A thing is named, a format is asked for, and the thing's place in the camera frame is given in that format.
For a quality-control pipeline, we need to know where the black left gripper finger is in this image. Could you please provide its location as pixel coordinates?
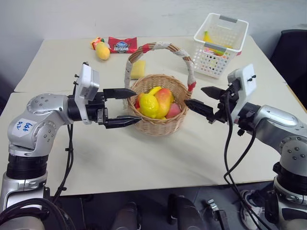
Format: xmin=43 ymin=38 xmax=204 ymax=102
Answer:
xmin=104 ymin=115 xmax=142 ymax=130
xmin=103 ymin=88 xmax=138 ymax=100

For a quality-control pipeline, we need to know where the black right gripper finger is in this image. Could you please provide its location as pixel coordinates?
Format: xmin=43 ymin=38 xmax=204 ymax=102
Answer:
xmin=184 ymin=98 xmax=214 ymax=121
xmin=201 ymin=86 xmax=229 ymax=103

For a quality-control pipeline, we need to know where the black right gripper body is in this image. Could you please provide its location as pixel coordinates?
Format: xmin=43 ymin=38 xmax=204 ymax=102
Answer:
xmin=208 ymin=80 xmax=241 ymax=125

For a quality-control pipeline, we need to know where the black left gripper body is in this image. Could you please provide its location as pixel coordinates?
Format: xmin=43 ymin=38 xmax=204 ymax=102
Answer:
xmin=85 ymin=89 xmax=110 ymax=125

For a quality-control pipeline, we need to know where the white plastic storage basket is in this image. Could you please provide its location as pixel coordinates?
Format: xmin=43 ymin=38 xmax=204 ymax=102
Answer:
xmin=193 ymin=12 xmax=249 ymax=80

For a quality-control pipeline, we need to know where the pink toy peach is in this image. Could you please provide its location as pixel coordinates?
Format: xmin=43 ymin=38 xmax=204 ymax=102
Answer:
xmin=165 ymin=103 xmax=182 ymax=120

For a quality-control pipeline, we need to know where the yellow toy lemon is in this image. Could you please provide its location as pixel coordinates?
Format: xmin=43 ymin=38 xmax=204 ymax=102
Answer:
xmin=139 ymin=92 xmax=160 ymax=119

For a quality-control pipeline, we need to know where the yellow sponge block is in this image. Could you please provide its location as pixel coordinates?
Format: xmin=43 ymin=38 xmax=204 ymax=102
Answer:
xmin=130 ymin=60 xmax=147 ymax=80

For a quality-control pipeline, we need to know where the red yellow toy mango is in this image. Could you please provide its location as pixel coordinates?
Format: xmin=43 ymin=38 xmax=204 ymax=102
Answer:
xmin=154 ymin=88 xmax=175 ymax=118

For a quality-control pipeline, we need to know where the yellow toy banana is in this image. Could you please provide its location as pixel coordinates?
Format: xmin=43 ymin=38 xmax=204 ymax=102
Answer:
xmin=146 ymin=86 xmax=163 ymax=97
xmin=203 ymin=30 xmax=217 ymax=44

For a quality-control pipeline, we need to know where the colourful snack packet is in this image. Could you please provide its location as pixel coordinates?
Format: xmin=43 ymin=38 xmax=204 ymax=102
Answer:
xmin=203 ymin=46 xmax=232 ymax=58

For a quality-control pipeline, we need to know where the red snack packet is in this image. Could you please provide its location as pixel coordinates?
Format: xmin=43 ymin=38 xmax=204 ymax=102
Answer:
xmin=107 ymin=36 xmax=138 ymax=56

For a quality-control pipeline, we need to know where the orange toy juice carton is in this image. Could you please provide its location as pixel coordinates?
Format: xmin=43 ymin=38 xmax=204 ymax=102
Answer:
xmin=90 ymin=36 xmax=106 ymax=50

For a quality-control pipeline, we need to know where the black office chair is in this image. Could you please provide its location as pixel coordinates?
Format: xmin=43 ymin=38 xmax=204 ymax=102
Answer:
xmin=269 ymin=29 xmax=307 ymax=114

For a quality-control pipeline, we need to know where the dark rounded shape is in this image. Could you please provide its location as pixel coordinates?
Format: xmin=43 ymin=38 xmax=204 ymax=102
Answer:
xmin=111 ymin=202 xmax=142 ymax=230
xmin=167 ymin=193 xmax=205 ymax=230

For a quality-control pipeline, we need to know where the white sneaker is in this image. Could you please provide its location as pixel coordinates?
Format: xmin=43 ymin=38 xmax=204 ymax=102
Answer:
xmin=239 ymin=189 xmax=265 ymax=230

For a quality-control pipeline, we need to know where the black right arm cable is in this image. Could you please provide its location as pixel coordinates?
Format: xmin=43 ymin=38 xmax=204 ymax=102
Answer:
xmin=223 ymin=90 xmax=274 ymax=230

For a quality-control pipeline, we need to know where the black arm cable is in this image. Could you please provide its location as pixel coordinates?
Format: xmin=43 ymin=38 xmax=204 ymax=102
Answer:
xmin=51 ymin=123 xmax=75 ymax=202
xmin=223 ymin=90 xmax=274 ymax=230

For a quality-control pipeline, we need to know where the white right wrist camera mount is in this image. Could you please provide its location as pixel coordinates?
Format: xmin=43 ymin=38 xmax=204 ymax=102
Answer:
xmin=227 ymin=63 xmax=258 ymax=126

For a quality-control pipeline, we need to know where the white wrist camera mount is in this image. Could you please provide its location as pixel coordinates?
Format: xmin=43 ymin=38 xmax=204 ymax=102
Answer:
xmin=73 ymin=62 xmax=100 ymax=126
xmin=227 ymin=63 xmax=258 ymax=126

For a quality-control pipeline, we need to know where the wicker basket with handle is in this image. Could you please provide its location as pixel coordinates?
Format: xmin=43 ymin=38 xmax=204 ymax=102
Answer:
xmin=121 ymin=42 xmax=198 ymax=136

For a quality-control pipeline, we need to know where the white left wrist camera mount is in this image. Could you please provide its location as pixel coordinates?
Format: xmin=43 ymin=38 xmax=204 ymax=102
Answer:
xmin=73 ymin=62 xmax=100 ymax=126

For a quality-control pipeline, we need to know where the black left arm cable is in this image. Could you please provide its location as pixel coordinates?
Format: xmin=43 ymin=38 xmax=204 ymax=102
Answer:
xmin=51 ymin=123 xmax=75 ymax=202

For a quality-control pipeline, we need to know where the metal clamp bracket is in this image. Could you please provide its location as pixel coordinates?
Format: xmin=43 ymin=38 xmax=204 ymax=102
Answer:
xmin=207 ymin=198 xmax=231 ymax=230

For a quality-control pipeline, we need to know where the black cable bundle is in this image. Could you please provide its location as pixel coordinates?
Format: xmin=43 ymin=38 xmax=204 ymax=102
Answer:
xmin=0 ymin=198 xmax=71 ymax=230

